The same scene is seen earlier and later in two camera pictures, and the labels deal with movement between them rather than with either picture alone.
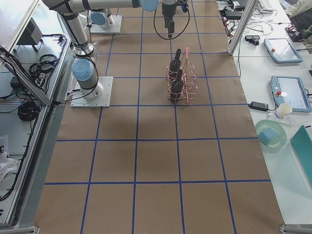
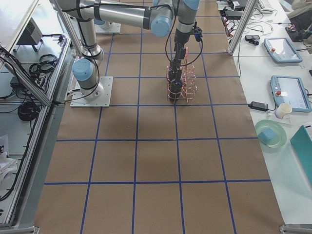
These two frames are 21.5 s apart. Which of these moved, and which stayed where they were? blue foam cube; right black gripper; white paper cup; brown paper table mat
Moved: right black gripper
Stayed: white paper cup; blue foam cube; brown paper table mat
